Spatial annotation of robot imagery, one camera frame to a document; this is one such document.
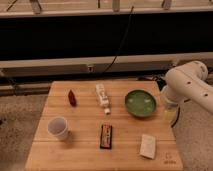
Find red pepper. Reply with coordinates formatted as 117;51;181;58
68;90;77;107

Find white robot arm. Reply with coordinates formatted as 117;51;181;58
161;61;213;124

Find green bowl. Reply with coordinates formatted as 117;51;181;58
125;90;157;118

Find wooden table board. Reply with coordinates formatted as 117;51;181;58
26;81;183;171

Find dark red candy bar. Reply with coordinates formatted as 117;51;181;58
100;124;112;149

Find white plastic bottle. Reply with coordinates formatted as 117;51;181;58
96;84;111;115

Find white paper cup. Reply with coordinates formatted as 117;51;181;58
47;117;68;141

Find black floor cables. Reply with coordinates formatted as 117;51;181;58
138;75;168;90

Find black hanging cable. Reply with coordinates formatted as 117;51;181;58
102;4;136;74

